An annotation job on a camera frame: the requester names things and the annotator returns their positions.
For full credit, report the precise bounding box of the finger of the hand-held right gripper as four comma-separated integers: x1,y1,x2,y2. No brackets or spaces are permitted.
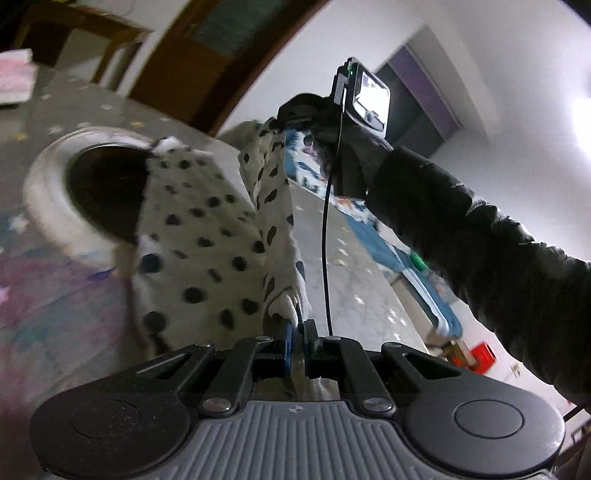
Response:
277,93,340,131

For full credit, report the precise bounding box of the brown wooden door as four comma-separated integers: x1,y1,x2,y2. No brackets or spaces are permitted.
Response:
129,0,329,138

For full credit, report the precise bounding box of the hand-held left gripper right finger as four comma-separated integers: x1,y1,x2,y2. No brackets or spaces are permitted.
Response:
302,318,462,416

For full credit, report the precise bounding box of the white round basket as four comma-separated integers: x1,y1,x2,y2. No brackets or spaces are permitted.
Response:
23,127,155,269

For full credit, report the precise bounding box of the white navy polka-dot garment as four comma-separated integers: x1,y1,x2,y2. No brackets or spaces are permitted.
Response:
113,117,340,402

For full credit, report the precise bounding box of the person's right forearm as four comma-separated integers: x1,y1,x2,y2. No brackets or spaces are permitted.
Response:
365,147,591,407

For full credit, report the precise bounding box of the black cable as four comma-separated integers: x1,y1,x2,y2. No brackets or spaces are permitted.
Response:
322,65,347,337

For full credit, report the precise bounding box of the purple curtain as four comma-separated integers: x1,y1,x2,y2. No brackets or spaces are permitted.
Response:
388,46,463,129

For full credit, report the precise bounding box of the window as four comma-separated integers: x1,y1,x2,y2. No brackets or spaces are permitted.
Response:
374,46,463,158

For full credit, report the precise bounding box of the pink white folded cloth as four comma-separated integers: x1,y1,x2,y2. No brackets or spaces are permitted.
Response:
0,48,38,106

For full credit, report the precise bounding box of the wooden side table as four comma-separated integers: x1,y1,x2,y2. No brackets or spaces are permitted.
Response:
14,0,154,95

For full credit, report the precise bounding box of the red box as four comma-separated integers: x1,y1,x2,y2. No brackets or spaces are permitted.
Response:
470,342,498,371

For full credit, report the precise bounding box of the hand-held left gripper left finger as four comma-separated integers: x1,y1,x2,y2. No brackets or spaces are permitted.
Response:
134,320,298,418

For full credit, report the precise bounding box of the person's right hand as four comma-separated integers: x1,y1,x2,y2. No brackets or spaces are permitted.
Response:
307,121,393,197

